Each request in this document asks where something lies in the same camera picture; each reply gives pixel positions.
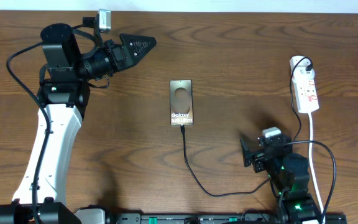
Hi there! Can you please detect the black USB charging cable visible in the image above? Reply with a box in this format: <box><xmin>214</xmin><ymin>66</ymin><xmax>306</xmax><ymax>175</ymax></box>
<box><xmin>180</xmin><ymin>56</ymin><xmax>314</xmax><ymax>198</ymax></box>

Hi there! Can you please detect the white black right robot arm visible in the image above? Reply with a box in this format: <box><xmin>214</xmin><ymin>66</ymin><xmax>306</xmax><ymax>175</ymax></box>
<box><xmin>240</xmin><ymin>134</ymin><xmax>321</xmax><ymax>223</ymax></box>

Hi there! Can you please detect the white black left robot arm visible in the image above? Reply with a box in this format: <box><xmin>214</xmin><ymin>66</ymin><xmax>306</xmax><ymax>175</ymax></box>
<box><xmin>0</xmin><ymin>17</ymin><xmax>157</xmax><ymax>223</ymax></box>

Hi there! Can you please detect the white power strip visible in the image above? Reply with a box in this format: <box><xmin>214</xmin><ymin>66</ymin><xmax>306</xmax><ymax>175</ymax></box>
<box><xmin>290</xmin><ymin>55</ymin><xmax>319</xmax><ymax>114</ymax></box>

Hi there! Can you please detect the white power strip cord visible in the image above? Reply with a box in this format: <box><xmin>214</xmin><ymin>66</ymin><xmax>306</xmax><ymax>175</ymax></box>
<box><xmin>308</xmin><ymin>112</ymin><xmax>326</xmax><ymax>224</ymax></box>

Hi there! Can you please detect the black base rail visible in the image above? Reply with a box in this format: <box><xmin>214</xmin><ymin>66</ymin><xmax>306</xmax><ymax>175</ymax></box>
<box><xmin>104</xmin><ymin>212</ymin><xmax>347</xmax><ymax>224</ymax></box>

